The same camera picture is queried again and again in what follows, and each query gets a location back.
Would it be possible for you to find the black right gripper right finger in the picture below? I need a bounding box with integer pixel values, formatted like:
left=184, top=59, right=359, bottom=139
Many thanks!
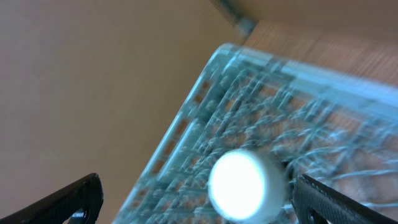
left=292, top=174, right=397, bottom=224

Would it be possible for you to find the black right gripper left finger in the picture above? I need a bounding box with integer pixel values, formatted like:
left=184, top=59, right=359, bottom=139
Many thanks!
left=1, top=173, right=104, bottom=224

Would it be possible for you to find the grey-green bowl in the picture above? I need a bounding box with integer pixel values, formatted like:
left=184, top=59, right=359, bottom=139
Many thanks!
left=208, top=149, right=288, bottom=223

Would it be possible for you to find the grey dishwasher rack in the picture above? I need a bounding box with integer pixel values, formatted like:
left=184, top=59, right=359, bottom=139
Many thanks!
left=114, top=44, right=397, bottom=223

